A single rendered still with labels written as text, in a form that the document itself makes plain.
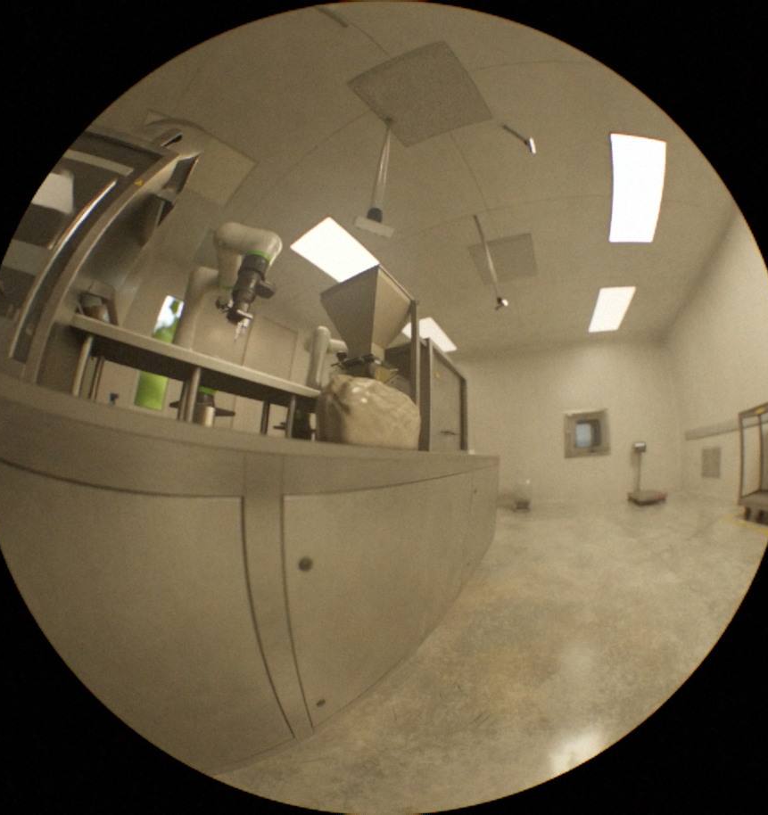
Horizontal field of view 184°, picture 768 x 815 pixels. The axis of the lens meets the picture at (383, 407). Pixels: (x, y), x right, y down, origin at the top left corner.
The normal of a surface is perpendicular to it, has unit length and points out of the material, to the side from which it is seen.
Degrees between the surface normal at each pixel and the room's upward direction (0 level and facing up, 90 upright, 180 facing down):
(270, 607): 90
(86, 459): 90
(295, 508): 90
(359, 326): 118
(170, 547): 90
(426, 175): 180
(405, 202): 180
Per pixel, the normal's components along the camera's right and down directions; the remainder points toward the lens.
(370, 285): -0.52, 0.30
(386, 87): -0.05, 0.98
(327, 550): 0.82, -0.07
